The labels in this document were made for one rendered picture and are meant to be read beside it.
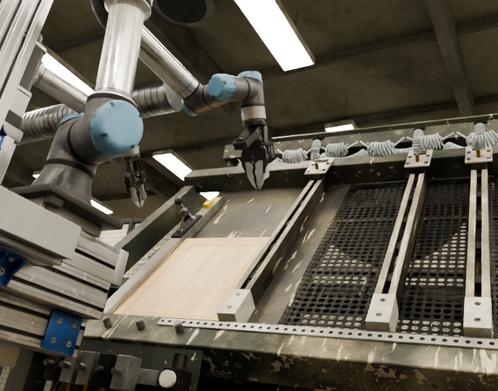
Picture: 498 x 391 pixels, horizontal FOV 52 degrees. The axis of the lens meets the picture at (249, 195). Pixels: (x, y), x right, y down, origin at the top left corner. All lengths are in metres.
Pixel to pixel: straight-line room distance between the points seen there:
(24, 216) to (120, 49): 0.49
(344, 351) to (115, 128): 0.77
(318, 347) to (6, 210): 0.81
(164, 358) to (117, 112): 0.73
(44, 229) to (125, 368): 0.59
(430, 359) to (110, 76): 0.98
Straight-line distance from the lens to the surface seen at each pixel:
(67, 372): 1.62
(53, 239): 1.03
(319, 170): 2.35
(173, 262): 2.04
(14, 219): 0.98
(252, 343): 1.43
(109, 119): 1.16
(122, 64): 1.27
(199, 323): 1.56
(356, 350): 1.34
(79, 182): 1.25
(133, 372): 1.51
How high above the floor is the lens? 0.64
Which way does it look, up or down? 24 degrees up
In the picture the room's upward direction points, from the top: 9 degrees clockwise
